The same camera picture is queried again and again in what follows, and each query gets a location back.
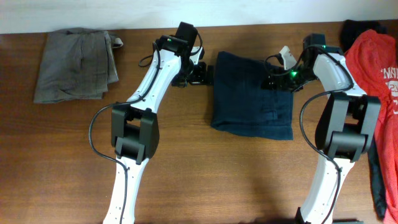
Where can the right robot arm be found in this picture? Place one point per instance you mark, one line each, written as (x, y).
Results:
(346, 127)

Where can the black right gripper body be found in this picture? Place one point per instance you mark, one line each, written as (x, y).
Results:
(293, 79)

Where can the black garment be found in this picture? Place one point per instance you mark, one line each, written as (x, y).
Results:
(351, 30)

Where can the navy blue shorts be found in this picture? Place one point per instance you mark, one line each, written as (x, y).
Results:
(242, 107)

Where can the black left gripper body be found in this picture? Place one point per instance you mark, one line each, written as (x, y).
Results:
(197, 73)

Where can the red t-shirt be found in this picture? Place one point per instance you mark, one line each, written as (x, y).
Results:
(373, 64)

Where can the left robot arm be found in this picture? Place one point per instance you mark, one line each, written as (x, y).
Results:
(176, 61)

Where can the grey folded shorts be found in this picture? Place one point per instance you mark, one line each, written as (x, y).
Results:
(77, 64)

